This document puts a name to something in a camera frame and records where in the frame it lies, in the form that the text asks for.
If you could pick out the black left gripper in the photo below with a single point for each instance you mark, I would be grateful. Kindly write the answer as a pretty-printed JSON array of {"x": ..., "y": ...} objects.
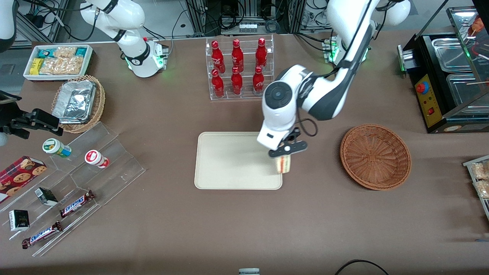
[{"x": 292, "y": 137}]

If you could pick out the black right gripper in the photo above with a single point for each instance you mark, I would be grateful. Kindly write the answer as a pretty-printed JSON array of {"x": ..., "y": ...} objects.
[{"x": 10, "y": 117}]

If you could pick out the triangular sandwich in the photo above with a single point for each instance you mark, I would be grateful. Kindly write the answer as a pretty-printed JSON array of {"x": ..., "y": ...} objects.
[{"x": 283, "y": 165}]

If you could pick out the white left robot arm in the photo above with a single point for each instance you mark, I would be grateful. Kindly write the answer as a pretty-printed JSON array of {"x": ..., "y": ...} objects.
[{"x": 328, "y": 91}]

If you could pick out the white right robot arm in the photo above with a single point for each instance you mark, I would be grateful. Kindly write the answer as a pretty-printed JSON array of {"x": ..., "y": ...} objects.
[{"x": 133, "y": 34}]

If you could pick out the aluminium foil tray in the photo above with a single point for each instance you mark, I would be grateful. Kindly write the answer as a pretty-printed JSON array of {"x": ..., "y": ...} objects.
[{"x": 74, "y": 101}]

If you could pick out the beige plastic tray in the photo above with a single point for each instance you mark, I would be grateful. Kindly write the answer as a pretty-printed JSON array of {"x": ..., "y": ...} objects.
[{"x": 229, "y": 160}]

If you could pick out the light tan wicker basket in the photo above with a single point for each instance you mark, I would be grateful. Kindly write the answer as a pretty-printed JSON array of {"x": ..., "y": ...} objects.
[{"x": 98, "y": 103}]

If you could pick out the brown wicker basket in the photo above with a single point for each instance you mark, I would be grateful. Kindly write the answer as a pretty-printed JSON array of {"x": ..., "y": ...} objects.
[{"x": 376, "y": 156}]

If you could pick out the grey metal snack tray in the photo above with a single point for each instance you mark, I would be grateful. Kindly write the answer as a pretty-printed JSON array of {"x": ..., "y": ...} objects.
[{"x": 469, "y": 164}]

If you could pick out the green lidded yogurt cup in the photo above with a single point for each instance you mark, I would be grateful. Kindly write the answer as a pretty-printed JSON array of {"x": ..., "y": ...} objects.
[{"x": 53, "y": 146}]

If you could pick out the red plaid cookie box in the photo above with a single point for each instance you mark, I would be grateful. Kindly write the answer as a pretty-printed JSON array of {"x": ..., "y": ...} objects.
[{"x": 19, "y": 175}]

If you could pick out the yellow snack pack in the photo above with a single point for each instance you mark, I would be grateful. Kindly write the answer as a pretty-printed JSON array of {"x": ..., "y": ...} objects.
[{"x": 36, "y": 66}]

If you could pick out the clear cracker snack bag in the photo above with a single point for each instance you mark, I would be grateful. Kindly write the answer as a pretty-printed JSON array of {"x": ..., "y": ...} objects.
[
  {"x": 483, "y": 189},
  {"x": 480, "y": 170},
  {"x": 65, "y": 52},
  {"x": 63, "y": 65}
]

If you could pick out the dark green small carton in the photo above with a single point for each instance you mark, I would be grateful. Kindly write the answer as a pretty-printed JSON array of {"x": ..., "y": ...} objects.
[
  {"x": 19, "y": 220},
  {"x": 46, "y": 196}
]

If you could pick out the red lidded yogurt cup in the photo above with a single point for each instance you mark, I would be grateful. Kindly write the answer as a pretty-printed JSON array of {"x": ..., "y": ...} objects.
[{"x": 94, "y": 157}]

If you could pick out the clear acrylic bottle rack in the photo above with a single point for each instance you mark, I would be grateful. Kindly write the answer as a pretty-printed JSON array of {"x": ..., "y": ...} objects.
[{"x": 246, "y": 95}]

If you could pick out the red cola bottle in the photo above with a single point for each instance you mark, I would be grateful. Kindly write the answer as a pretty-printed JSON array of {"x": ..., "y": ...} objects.
[
  {"x": 237, "y": 56},
  {"x": 258, "y": 82},
  {"x": 217, "y": 57},
  {"x": 261, "y": 54},
  {"x": 217, "y": 86},
  {"x": 237, "y": 83}
]

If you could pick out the teal snack pack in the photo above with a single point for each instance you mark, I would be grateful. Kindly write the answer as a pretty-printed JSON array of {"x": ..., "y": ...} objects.
[
  {"x": 81, "y": 51},
  {"x": 45, "y": 52}
]

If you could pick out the white rectangular snack bin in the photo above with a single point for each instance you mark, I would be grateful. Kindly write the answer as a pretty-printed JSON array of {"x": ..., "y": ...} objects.
[{"x": 88, "y": 61}]

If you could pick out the brown Snickers bar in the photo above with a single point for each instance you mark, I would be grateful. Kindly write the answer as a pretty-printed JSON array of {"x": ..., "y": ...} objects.
[
  {"x": 42, "y": 235},
  {"x": 75, "y": 204}
]

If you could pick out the clear acrylic stepped display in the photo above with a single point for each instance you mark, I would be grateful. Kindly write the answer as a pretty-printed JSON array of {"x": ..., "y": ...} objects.
[{"x": 114, "y": 168}]

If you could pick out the white power strip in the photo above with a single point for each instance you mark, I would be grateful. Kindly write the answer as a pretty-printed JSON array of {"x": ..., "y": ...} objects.
[{"x": 248, "y": 27}]

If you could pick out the small grey box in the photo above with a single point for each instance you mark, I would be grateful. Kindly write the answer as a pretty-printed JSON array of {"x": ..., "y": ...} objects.
[{"x": 249, "y": 272}]

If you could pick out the black food warmer machine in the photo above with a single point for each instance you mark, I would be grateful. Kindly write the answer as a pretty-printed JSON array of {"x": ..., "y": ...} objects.
[{"x": 433, "y": 107}]

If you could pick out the steel food pan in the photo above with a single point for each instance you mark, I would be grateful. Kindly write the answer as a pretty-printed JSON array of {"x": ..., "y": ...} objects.
[
  {"x": 450, "y": 53},
  {"x": 464, "y": 89}
]

